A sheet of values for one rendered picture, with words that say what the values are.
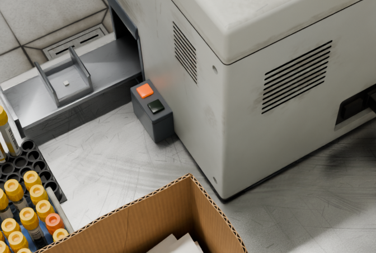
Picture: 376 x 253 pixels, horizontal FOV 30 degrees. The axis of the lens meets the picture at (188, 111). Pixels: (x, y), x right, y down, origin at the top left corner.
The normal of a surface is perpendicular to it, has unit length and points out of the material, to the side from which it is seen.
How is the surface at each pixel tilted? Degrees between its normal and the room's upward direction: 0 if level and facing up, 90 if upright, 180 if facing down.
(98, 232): 86
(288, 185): 0
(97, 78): 0
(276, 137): 90
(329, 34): 90
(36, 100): 0
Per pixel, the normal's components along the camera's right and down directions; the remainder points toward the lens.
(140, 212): 0.49, 0.61
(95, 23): -0.04, -0.58
